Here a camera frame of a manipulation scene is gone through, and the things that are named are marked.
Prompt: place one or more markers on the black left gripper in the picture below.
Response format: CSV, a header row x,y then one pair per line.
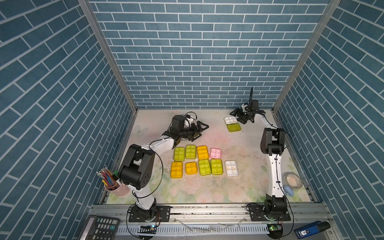
x,y
194,133

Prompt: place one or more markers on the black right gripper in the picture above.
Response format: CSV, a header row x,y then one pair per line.
x,y
238,116

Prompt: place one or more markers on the green pillbox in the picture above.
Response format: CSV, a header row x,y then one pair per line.
x,y
216,167
232,124
204,167
191,152

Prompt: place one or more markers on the green pillbox sideways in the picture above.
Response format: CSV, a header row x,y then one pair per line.
x,y
179,154

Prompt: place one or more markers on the pink pillbox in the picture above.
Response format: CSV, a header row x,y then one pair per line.
x,y
215,153

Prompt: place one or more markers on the small orange pillbox front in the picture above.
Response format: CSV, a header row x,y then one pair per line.
x,y
191,168

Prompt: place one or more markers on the clear pillbox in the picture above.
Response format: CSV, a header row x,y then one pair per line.
x,y
231,168

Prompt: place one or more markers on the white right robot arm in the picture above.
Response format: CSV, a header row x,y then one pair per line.
x,y
276,205

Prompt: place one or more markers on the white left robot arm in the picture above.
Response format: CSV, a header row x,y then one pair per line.
x,y
137,166

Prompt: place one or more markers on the tape roll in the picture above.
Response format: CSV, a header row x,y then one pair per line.
x,y
292,180

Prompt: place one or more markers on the pink pencil cup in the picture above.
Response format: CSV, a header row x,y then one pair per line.
x,y
112,184

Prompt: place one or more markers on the blue handheld device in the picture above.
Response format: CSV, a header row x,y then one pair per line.
x,y
311,229

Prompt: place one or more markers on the black calculator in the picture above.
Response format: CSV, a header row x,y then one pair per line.
x,y
99,228

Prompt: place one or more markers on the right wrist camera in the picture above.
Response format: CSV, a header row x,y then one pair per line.
x,y
252,106

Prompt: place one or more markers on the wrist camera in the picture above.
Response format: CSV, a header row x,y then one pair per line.
x,y
252,106
181,122

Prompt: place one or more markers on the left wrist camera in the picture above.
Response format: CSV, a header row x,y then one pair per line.
x,y
181,122

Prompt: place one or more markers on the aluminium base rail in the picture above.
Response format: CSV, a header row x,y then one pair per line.
x,y
218,222

